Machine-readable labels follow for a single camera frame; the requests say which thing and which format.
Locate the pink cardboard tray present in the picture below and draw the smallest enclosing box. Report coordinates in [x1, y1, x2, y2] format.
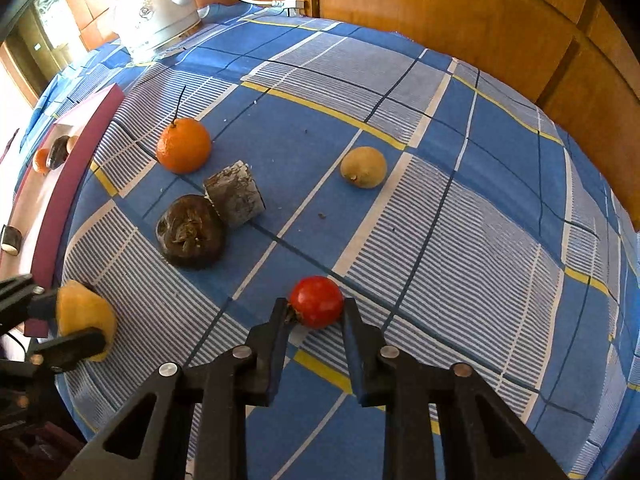
[0, 84, 126, 338]

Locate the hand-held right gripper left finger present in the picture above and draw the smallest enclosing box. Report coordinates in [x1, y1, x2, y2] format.
[60, 297, 293, 480]

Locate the blue plaid tablecloth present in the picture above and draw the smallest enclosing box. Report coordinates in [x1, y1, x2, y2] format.
[20, 2, 640, 480]

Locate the grey sugarcane piece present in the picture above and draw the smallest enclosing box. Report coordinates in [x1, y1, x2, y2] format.
[204, 160, 266, 228]
[0, 226, 23, 256]

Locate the red cherry tomato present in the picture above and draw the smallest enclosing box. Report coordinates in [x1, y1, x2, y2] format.
[289, 275, 346, 330]

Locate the white ceramic electric kettle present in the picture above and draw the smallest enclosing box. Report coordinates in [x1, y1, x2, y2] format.
[111, 0, 202, 61]

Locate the peeled pale yellow sugarcane chunk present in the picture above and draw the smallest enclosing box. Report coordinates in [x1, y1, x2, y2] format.
[56, 280, 118, 362]

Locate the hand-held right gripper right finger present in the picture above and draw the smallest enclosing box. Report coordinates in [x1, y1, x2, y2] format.
[340, 297, 571, 480]

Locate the dark brown water chestnut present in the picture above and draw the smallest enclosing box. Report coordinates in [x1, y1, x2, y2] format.
[156, 194, 226, 268]
[46, 135, 71, 169]

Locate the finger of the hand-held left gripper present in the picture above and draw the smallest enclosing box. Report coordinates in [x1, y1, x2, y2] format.
[27, 327, 107, 372]
[0, 275, 60, 333]

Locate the orange tangerine with stem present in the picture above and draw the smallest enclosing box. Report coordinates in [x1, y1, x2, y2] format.
[156, 85, 213, 175]

